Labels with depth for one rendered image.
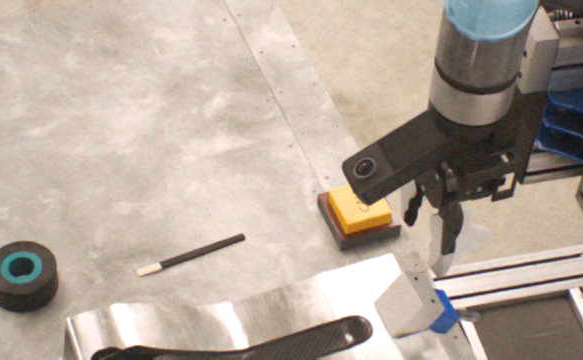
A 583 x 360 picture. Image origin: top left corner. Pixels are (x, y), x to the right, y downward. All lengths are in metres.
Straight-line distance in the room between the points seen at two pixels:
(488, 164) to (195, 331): 0.37
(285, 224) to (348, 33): 1.51
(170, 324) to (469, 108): 0.42
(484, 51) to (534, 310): 1.27
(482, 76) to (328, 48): 1.92
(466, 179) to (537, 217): 1.53
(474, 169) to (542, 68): 0.44
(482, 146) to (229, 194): 0.49
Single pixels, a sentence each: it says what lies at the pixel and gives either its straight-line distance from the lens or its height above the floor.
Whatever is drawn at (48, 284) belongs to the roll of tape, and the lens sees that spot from 1.53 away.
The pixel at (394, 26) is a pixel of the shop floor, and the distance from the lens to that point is 3.12.
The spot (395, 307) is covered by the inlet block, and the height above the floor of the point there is 0.91.
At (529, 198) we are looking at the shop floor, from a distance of 2.79.
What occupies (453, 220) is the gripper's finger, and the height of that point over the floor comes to 1.10.
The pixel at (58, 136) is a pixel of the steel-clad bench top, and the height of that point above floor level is 0.80.
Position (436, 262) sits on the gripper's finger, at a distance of 1.30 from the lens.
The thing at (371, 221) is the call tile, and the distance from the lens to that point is 1.59.
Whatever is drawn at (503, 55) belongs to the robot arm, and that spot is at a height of 1.30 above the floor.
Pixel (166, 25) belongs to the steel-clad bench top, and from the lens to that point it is 1.87.
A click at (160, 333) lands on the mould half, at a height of 0.92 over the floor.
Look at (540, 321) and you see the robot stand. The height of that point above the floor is 0.21.
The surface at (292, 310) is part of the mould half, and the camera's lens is 1.43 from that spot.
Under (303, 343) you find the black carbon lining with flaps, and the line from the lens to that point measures 1.41.
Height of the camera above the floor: 2.04
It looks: 48 degrees down
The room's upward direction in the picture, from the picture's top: 5 degrees clockwise
